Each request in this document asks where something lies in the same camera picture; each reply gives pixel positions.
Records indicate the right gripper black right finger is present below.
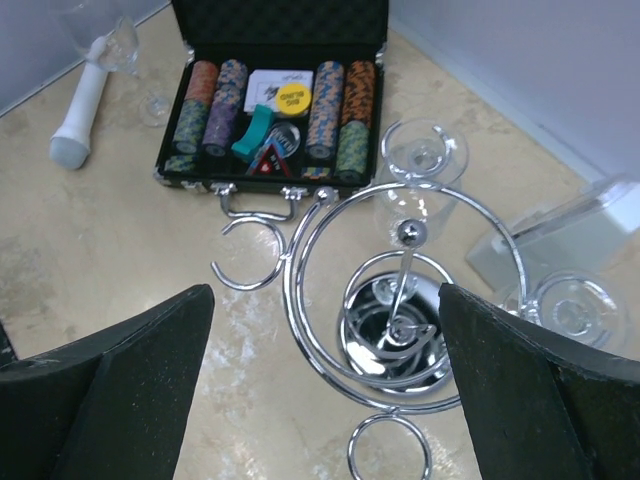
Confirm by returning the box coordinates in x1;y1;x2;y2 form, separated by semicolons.
439;284;639;479

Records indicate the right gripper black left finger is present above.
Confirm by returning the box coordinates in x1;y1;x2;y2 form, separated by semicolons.
1;284;215;479

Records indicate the chrome wine glass rack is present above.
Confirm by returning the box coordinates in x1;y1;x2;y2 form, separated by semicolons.
209;117;611;480

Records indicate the white grey handheld tool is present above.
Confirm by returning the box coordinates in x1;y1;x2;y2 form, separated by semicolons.
49;36;108;170

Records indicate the red triangle all-in button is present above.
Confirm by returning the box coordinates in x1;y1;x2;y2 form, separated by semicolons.
246;140;292;178

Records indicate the dark green chip stack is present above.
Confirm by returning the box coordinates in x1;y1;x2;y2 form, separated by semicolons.
173;99;209;154

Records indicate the teal dealer block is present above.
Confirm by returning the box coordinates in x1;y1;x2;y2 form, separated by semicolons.
231;104;274;163

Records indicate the clear dealer button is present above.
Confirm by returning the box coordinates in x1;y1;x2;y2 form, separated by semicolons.
266;122;301;159

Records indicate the red brown chip stack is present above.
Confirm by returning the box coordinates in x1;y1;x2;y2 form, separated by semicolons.
185;60;219;109

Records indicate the purple white chip stack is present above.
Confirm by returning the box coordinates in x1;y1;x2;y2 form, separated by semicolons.
202;59;248;157

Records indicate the black poker chip case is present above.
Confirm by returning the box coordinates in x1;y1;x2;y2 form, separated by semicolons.
154;1;389;197

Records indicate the white playing card box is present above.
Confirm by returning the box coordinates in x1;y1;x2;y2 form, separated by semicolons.
243;69;314;116

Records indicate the yellow big blind button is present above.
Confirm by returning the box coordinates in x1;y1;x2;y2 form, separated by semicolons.
275;83;312;117

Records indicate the brown orange chip stack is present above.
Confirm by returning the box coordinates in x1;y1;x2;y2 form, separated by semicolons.
341;60;376;128

